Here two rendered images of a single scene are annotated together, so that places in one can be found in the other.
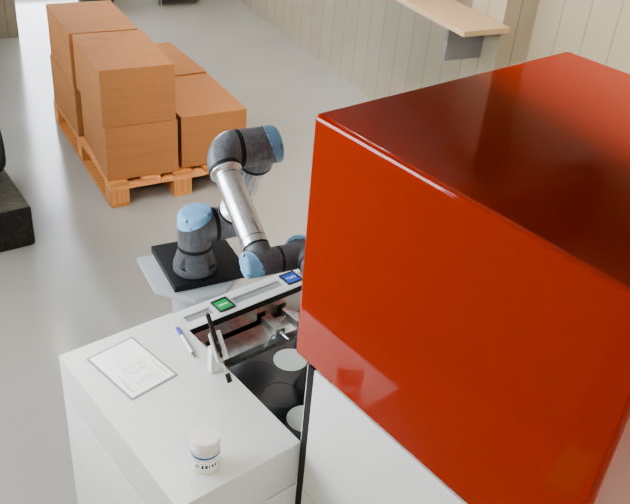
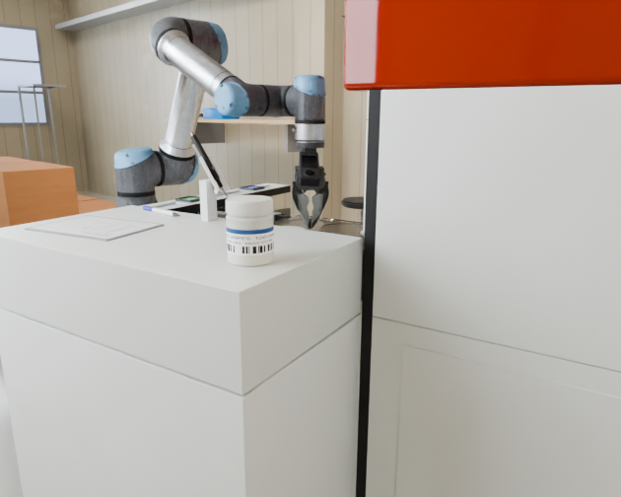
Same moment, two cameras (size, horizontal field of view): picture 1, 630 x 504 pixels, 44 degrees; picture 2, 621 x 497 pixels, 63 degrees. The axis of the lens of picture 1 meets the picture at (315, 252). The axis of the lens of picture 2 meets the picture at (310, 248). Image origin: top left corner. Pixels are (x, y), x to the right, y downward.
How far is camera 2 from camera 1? 139 cm
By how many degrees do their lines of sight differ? 24
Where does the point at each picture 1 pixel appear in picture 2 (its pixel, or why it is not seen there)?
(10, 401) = not seen: outside the picture
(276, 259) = (258, 90)
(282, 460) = (348, 260)
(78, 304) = not seen: outside the picture
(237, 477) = (308, 263)
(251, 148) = (196, 30)
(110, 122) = (17, 220)
